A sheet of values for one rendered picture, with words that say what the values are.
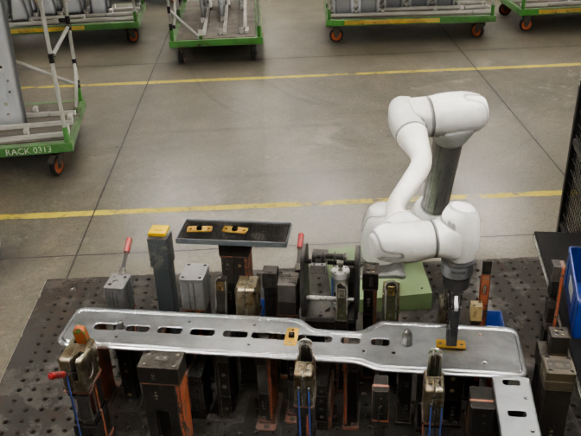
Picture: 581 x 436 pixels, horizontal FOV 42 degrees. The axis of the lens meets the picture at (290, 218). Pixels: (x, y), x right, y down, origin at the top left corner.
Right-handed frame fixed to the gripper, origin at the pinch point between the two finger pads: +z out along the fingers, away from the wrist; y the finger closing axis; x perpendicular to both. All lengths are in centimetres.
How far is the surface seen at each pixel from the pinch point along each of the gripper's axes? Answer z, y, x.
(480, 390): 6.6, 16.3, 7.1
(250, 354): 5, 9, -58
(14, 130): 76, -329, -308
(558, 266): -15.0, -13.9, 30.1
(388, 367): 4.8, 10.9, -17.7
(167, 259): -2, -30, -93
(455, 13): 78, -697, 46
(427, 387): 0.1, 24.0, -7.5
